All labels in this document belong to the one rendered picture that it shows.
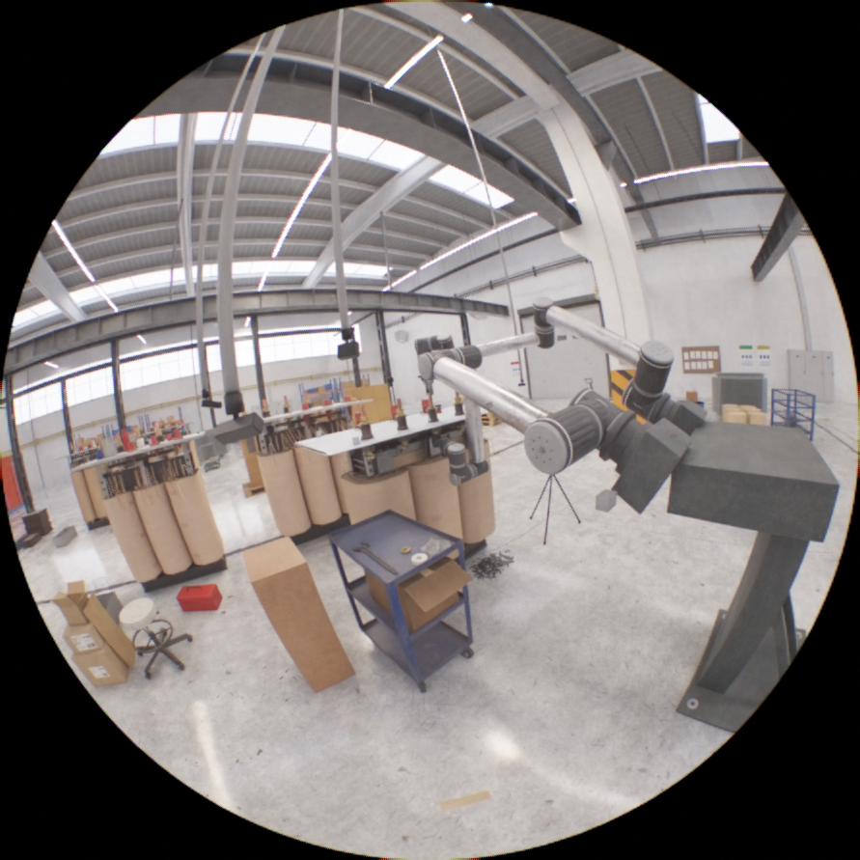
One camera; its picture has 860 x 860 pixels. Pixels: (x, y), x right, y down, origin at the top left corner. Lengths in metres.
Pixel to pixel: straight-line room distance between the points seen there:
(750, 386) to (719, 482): 8.31
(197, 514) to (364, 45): 9.73
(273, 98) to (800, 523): 4.46
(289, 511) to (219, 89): 4.49
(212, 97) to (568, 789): 5.27
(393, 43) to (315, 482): 9.52
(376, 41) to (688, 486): 9.42
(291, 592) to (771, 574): 2.14
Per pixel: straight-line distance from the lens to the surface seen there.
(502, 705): 1.86
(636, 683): 2.01
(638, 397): 1.85
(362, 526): 1.83
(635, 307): 6.38
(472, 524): 2.65
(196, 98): 3.77
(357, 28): 9.01
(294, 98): 3.73
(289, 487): 3.41
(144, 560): 3.73
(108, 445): 3.58
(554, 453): 1.01
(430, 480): 2.17
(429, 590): 1.35
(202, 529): 3.46
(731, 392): 9.26
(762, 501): 1.19
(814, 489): 1.21
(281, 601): 1.58
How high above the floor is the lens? 1.66
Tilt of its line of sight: 9 degrees down
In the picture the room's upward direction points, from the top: 8 degrees counter-clockwise
